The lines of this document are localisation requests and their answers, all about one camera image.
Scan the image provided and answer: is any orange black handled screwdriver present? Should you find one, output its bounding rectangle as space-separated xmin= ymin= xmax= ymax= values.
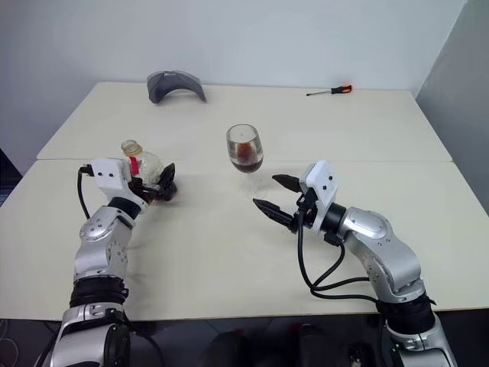
xmin=306 ymin=83 xmax=355 ymax=97

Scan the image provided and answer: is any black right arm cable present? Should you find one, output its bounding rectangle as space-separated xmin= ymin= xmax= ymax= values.
xmin=296 ymin=198 xmax=439 ymax=307

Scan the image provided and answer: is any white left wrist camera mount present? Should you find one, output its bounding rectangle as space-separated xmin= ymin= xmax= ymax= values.
xmin=86 ymin=158 xmax=141 ymax=192

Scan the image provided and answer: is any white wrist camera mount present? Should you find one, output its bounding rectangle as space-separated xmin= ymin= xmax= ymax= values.
xmin=299 ymin=160 xmax=340 ymax=233
xmin=86 ymin=158 xmax=141 ymax=192

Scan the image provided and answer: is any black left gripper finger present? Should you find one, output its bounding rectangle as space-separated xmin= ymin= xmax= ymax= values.
xmin=159 ymin=162 xmax=178 ymax=196

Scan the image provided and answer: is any clear wine glass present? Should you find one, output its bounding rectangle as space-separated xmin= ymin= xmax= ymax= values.
xmin=225 ymin=122 xmax=270 ymax=196

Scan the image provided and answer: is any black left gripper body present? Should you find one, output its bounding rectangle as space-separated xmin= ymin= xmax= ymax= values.
xmin=128 ymin=178 xmax=164 ymax=204

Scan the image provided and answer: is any clear plastic drink bottle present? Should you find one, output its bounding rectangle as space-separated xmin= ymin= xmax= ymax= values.
xmin=121 ymin=139 xmax=179 ymax=202

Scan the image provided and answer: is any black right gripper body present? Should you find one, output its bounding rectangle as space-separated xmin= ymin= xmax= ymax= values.
xmin=290 ymin=190 xmax=320 ymax=235

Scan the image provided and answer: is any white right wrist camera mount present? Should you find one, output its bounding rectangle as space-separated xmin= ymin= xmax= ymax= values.
xmin=299 ymin=160 xmax=340 ymax=233

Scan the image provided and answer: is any grey cap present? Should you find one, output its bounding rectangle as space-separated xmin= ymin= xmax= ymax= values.
xmin=146 ymin=70 xmax=208 ymax=105

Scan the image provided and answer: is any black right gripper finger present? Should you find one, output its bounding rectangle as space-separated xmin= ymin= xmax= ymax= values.
xmin=253 ymin=197 xmax=296 ymax=232
xmin=271 ymin=174 xmax=303 ymax=193

